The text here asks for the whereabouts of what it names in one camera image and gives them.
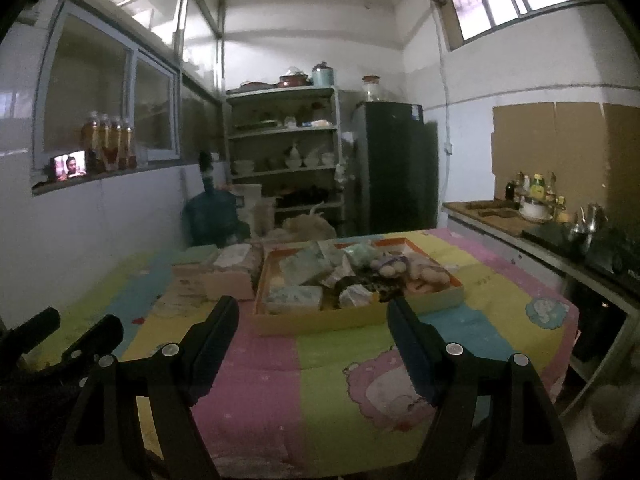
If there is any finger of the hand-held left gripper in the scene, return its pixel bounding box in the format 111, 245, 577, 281
0, 307, 61, 361
57, 314, 124, 378

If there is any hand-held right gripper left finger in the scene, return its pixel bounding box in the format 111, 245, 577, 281
52, 295, 240, 480

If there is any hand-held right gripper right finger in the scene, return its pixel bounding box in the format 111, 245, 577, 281
386, 297, 571, 480

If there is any leopard print cloth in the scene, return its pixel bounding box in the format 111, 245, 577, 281
332, 275, 406, 306

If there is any white floral cloth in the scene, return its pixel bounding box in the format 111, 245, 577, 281
339, 284, 378, 308

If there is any cream plush lamb toy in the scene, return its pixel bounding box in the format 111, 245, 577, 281
380, 252, 451, 286

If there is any pale blue floral tissue pack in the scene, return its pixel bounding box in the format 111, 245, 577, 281
262, 285, 323, 313

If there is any light green plastic bag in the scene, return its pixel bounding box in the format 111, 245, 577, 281
345, 242, 381, 266

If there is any pale green floral tissue pack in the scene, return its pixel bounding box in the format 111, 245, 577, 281
280, 250, 341, 286

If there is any colourful cartoon printed mat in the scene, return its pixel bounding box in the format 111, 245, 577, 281
30, 227, 581, 461

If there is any clear packet with white label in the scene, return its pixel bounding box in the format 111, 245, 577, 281
205, 244, 263, 301

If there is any blue water jug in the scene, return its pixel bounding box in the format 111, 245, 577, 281
182, 187, 241, 248

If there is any white plastic container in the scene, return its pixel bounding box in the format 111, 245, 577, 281
255, 197, 277, 236

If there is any white sack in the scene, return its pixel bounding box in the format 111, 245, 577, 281
235, 184, 263, 236

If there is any clear plastic bag of food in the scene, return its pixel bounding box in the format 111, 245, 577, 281
280, 202, 338, 241

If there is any wooden top kitchen counter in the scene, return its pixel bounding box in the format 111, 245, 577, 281
442, 200, 640, 321

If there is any smartphone with lit screen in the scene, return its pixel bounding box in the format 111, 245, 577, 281
51, 151, 88, 181

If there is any black wok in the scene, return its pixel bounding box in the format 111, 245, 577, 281
280, 187, 331, 202

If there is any dark green fridge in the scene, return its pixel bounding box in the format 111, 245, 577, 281
352, 101, 438, 236

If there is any black induction cooker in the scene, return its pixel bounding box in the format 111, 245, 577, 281
522, 222, 596, 261

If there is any white bowl on plate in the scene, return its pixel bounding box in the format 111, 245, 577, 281
519, 197, 553, 222

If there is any group of condiment bottles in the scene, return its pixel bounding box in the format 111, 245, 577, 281
505, 170, 568, 211

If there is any pale green shelf rack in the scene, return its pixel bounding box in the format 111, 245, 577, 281
225, 86, 346, 238

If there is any black gas stove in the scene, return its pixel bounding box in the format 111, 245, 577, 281
585, 230, 640, 281

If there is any steel kettle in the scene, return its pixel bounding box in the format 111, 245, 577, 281
575, 204, 608, 241

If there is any brown cardboard sheet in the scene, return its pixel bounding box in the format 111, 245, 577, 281
491, 102, 557, 201
554, 101, 607, 206
602, 102, 640, 231

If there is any interior sliding window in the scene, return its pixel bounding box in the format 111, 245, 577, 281
32, 0, 181, 171

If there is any red pot with lid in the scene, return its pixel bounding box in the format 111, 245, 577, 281
278, 66, 311, 87

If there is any white wall cable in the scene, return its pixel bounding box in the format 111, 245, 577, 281
434, 20, 453, 203

